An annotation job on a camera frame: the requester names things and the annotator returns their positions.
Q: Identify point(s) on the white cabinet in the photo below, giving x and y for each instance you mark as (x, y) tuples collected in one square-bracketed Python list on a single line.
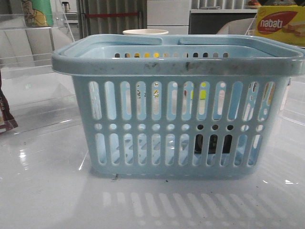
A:
[(170, 15)]

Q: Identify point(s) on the clear acrylic display shelf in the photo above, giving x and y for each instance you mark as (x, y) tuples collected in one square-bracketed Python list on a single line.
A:
[(26, 75)]

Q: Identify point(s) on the dark counter cabinet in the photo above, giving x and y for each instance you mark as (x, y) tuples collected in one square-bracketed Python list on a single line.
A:
[(211, 21)]

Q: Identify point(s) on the green cartoon snack can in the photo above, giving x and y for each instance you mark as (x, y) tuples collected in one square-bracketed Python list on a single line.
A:
[(37, 13)]

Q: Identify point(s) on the dark tissue pack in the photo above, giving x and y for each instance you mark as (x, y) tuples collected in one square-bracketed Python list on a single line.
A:
[(213, 140)]

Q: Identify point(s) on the light blue plastic basket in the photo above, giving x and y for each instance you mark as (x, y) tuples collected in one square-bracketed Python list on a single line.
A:
[(144, 99)]

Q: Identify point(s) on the plate of fruit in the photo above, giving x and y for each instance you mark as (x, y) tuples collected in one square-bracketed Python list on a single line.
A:
[(253, 3)]

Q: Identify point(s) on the yellow nabati wafer box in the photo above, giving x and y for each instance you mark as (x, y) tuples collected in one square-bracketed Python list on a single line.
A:
[(281, 23)]

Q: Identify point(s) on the grey armchair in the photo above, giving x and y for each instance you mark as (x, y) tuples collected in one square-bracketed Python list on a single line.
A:
[(239, 27)]

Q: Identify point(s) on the maroon snack bag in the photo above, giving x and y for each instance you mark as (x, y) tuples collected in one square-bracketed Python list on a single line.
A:
[(7, 121)]

